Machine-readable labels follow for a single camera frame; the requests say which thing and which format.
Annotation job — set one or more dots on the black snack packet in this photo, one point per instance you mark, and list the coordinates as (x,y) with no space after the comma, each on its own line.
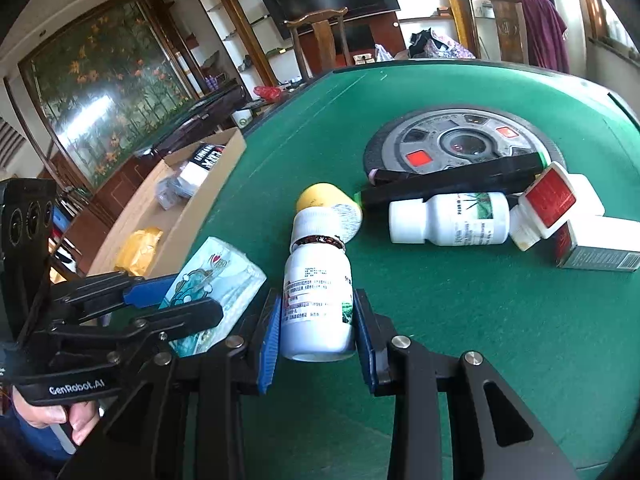
(206,155)

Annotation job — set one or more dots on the red and white box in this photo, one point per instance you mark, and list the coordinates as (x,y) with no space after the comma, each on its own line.
(550,200)

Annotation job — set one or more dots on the grey medicine box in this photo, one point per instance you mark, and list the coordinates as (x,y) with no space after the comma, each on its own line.
(597,247)

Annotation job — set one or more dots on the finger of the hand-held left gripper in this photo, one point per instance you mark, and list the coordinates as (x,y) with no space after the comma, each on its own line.
(145,291)
(175,317)

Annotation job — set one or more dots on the white bottle green label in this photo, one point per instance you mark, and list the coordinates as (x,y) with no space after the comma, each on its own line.
(450,220)

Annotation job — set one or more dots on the pile of clothes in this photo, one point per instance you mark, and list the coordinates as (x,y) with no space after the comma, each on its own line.
(440,45)

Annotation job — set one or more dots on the person's left hand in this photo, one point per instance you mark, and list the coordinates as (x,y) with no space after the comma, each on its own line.
(50,416)

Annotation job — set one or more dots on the wooden television cabinet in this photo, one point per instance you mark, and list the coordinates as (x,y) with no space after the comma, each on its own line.
(380,35)

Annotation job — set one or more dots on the wooden chair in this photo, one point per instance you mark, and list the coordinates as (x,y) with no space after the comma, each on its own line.
(320,40)

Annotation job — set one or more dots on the flower wall mural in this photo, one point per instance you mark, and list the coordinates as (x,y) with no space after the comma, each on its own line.
(105,90)

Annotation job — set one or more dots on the yellow packet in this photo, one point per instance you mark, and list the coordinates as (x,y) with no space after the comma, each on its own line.
(137,247)

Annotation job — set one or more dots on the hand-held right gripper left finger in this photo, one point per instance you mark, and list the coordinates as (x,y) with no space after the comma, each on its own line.
(269,345)

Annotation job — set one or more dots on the dark folding mahjong table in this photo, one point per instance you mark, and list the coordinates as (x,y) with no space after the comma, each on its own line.
(210,110)

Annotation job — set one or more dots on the clear plastic bag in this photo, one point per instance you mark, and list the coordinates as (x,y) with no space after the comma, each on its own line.
(170,191)

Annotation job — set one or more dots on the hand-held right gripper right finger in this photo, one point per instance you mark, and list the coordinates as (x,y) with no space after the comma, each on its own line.
(365,345)

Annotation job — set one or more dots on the wooden chair carved back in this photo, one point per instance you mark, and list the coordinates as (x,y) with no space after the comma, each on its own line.
(500,25)

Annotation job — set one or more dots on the turquoise printed tissue pack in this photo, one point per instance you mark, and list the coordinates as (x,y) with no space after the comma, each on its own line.
(215,290)

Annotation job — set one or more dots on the yellow cap jar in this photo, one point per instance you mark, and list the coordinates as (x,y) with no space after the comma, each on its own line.
(330,207)

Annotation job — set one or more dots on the window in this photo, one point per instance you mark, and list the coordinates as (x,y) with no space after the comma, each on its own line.
(610,10)

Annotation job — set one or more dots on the white bottle dark neckband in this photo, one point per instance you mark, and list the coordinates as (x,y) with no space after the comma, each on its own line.
(315,290)

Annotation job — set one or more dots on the purple bottles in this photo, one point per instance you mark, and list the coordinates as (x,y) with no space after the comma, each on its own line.
(211,84)

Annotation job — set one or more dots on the white tissue pack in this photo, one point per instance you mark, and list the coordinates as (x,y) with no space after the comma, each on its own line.
(192,176)

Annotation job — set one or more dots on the cardboard box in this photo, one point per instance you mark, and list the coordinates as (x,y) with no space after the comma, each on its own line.
(200,200)

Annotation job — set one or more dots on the round table control panel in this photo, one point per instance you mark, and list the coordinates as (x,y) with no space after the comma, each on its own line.
(450,140)

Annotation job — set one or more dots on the red plastic bag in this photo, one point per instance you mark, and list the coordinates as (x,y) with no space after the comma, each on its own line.
(267,93)

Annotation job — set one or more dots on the white plastic bag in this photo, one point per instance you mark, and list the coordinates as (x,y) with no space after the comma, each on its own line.
(384,53)

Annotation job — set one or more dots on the black long box pink end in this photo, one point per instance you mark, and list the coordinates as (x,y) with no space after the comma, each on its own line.
(450,167)

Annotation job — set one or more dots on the maroon cloth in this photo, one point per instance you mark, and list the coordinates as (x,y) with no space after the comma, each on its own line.
(545,35)

